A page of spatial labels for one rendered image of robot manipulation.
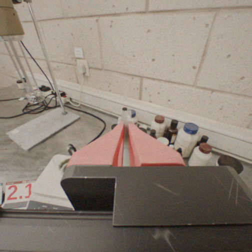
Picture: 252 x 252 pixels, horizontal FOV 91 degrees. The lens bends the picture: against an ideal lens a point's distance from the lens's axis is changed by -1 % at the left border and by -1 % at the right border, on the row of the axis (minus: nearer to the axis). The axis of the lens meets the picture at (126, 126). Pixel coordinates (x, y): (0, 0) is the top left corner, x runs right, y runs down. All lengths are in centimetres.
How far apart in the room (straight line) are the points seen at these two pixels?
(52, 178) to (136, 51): 54
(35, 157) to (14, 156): 9
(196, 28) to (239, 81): 22
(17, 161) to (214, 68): 79
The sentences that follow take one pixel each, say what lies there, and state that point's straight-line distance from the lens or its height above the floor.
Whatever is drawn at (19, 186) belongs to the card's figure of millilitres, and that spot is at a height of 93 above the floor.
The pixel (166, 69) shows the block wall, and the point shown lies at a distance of 57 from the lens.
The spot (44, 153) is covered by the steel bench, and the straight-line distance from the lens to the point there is 62.
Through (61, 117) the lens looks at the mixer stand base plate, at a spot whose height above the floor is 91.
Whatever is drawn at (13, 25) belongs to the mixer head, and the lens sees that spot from 63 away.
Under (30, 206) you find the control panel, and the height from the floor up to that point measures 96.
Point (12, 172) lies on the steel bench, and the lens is 62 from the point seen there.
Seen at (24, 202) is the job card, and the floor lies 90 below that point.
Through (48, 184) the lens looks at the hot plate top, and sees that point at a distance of 40.
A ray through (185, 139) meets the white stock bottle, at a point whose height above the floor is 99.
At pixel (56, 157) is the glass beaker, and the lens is 37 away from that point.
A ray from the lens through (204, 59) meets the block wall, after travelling 55.
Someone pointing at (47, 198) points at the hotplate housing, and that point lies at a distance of 41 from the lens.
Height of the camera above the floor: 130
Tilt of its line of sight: 37 degrees down
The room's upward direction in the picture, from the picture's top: straight up
